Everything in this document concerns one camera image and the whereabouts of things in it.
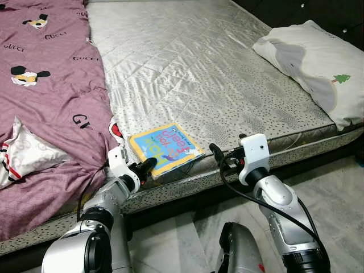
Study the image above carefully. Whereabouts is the colourful children's book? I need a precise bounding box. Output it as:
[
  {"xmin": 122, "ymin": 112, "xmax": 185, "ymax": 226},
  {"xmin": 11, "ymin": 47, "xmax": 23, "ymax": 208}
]
[{"xmin": 129, "ymin": 122, "xmax": 205, "ymax": 178}]

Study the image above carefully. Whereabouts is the white pillow with tree print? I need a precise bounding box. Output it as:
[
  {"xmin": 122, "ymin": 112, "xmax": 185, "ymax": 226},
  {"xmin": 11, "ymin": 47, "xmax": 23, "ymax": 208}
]
[{"xmin": 252, "ymin": 20, "xmax": 364, "ymax": 131}]

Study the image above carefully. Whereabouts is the dark bed base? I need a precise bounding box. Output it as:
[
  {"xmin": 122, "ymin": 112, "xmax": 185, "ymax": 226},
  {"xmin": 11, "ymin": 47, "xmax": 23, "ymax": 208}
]
[{"xmin": 0, "ymin": 134, "xmax": 364, "ymax": 273}]

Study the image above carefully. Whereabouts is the silver robot left leg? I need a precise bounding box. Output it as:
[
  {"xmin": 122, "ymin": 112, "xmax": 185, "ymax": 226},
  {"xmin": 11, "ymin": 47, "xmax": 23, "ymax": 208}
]
[{"xmin": 108, "ymin": 213, "xmax": 134, "ymax": 273}]

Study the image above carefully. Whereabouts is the silver robot leg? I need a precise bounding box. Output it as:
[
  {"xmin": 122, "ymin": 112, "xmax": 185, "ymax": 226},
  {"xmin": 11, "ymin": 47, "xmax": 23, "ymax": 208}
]
[
  {"xmin": 218, "ymin": 222, "xmax": 265, "ymax": 273},
  {"xmin": 108, "ymin": 213, "xmax": 134, "ymax": 273}
]

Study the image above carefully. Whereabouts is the silver robot right leg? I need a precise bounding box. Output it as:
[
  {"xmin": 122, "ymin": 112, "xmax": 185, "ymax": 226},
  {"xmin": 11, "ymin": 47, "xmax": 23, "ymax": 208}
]
[{"xmin": 218, "ymin": 222, "xmax": 265, "ymax": 273}]

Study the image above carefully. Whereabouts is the grey quilted mattress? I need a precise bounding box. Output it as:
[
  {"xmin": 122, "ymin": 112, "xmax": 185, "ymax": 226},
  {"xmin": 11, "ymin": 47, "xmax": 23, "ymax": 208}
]
[{"xmin": 0, "ymin": 0, "xmax": 364, "ymax": 257}]

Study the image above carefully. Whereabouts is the white plastic bag red print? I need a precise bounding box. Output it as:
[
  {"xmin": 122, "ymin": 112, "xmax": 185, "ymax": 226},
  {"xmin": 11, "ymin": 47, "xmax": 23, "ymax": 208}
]
[{"xmin": 0, "ymin": 117, "xmax": 73, "ymax": 189}]

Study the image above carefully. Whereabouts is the pink cartoon print blanket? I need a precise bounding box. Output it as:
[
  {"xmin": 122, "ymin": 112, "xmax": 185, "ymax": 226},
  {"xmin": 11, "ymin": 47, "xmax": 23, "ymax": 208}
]
[{"xmin": 0, "ymin": 0, "xmax": 123, "ymax": 242}]

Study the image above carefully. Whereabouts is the dark tufted headboard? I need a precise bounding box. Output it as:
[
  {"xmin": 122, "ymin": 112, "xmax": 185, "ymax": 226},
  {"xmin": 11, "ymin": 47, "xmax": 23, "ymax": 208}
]
[{"xmin": 233, "ymin": 0, "xmax": 364, "ymax": 49}]

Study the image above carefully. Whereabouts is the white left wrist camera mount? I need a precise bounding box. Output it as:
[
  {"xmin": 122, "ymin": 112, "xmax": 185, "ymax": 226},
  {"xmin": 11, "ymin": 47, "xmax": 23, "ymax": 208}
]
[{"xmin": 107, "ymin": 147, "xmax": 129, "ymax": 178}]

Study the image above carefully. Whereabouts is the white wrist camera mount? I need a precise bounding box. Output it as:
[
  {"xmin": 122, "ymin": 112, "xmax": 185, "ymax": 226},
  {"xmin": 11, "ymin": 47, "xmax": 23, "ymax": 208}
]
[
  {"xmin": 107, "ymin": 147, "xmax": 129, "ymax": 178},
  {"xmin": 238, "ymin": 134, "xmax": 270, "ymax": 185}
]

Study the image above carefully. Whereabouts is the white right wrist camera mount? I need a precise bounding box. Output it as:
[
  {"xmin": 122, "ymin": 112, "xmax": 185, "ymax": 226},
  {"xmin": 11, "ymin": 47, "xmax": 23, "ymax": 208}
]
[{"xmin": 238, "ymin": 134, "xmax": 270, "ymax": 185}]

